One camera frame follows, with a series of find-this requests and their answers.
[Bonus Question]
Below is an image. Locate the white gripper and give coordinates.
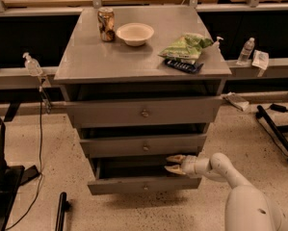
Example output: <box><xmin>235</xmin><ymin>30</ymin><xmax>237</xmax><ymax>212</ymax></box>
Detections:
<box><xmin>165</xmin><ymin>154</ymin><xmax>211</xmax><ymax>176</ymax></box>

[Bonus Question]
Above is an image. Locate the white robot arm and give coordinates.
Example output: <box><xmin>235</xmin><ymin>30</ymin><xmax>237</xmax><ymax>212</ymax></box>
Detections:
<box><xmin>165</xmin><ymin>153</ymin><xmax>288</xmax><ymax>231</ymax></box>

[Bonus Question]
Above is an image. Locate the small pump bottle behind cabinet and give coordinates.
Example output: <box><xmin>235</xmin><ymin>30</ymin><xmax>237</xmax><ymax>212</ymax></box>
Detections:
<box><xmin>213</xmin><ymin>37</ymin><xmax>223</xmax><ymax>52</ymax></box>

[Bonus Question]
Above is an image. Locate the white bowl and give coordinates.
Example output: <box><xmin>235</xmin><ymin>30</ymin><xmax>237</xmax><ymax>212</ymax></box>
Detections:
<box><xmin>116</xmin><ymin>23</ymin><xmax>154</xmax><ymax>46</ymax></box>

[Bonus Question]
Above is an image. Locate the patterned drink can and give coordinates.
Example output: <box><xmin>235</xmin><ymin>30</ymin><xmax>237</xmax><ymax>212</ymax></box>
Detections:
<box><xmin>97</xmin><ymin>7</ymin><xmax>116</xmax><ymax>41</ymax></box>

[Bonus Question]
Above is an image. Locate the clear sanitizer pump bottle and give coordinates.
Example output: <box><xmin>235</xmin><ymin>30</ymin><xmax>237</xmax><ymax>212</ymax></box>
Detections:
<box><xmin>23</xmin><ymin>52</ymin><xmax>43</xmax><ymax>76</ymax></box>

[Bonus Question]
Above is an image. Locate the green chip bag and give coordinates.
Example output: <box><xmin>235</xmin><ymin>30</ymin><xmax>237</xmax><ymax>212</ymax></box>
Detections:
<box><xmin>159</xmin><ymin>33</ymin><xmax>213</xmax><ymax>64</ymax></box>

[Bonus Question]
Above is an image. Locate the grey drawer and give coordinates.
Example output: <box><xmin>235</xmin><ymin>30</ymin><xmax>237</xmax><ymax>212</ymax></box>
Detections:
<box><xmin>88</xmin><ymin>155</ymin><xmax>201</xmax><ymax>195</ymax></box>
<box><xmin>80</xmin><ymin>134</ymin><xmax>206</xmax><ymax>158</ymax></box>
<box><xmin>65</xmin><ymin>97</ymin><xmax>222</xmax><ymax>128</ymax></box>

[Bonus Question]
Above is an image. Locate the black cable on floor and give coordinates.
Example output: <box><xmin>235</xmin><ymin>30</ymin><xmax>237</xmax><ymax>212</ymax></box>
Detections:
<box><xmin>4</xmin><ymin>86</ymin><xmax>45</xmax><ymax>231</ymax></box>

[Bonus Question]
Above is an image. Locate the black bar on floor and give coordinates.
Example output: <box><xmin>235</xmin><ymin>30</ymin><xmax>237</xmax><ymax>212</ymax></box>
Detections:
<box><xmin>55</xmin><ymin>192</ymin><xmax>70</xmax><ymax>231</ymax></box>

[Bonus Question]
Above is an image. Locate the black power adapter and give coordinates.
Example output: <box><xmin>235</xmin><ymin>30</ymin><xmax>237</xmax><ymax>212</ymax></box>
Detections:
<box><xmin>270</xmin><ymin>104</ymin><xmax>287</xmax><ymax>113</ymax></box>

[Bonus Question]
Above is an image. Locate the dark blue snack bar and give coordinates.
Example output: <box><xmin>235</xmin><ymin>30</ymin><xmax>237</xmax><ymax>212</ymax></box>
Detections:
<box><xmin>165</xmin><ymin>60</ymin><xmax>203</xmax><ymax>74</ymax></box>

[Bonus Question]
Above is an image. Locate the white paper packet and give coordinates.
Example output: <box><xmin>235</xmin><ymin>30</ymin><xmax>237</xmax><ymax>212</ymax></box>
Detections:
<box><xmin>251</xmin><ymin>50</ymin><xmax>269</xmax><ymax>70</ymax></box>

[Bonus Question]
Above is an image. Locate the clear plastic water bottle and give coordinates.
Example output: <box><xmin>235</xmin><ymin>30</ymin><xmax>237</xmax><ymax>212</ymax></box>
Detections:
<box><xmin>237</xmin><ymin>38</ymin><xmax>255</xmax><ymax>64</ymax></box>

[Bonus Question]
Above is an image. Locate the grey bottom drawer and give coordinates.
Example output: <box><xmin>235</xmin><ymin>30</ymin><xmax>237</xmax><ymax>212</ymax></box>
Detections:
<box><xmin>88</xmin><ymin>155</ymin><xmax>201</xmax><ymax>195</ymax></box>

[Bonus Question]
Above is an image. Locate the grey top drawer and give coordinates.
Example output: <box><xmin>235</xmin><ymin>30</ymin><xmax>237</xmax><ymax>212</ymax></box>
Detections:
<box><xmin>65</xmin><ymin>97</ymin><xmax>222</xmax><ymax>128</ymax></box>

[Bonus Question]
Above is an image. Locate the black stand leg right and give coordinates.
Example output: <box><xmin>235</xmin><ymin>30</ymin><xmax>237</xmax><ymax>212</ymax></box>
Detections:
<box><xmin>255</xmin><ymin>105</ymin><xmax>288</xmax><ymax>162</ymax></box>

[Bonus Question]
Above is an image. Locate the black stand base left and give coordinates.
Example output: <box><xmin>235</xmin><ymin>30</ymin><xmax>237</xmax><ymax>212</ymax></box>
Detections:
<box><xmin>0</xmin><ymin>117</ymin><xmax>40</xmax><ymax>231</ymax></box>

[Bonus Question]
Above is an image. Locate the wrapped packet on rail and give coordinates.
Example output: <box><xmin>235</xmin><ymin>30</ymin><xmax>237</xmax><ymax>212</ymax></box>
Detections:
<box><xmin>223</xmin><ymin>92</ymin><xmax>249</xmax><ymax>111</ymax></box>

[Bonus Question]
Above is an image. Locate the grey middle drawer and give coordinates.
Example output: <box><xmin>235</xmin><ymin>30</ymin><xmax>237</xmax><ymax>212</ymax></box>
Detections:
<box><xmin>80</xmin><ymin>134</ymin><xmax>206</xmax><ymax>158</ymax></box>

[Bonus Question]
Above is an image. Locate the grey drawer cabinet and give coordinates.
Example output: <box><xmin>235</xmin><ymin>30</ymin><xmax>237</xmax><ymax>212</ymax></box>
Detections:
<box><xmin>53</xmin><ymin>5</ymin><xmax>232</xmax><ymax>166</ymax></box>

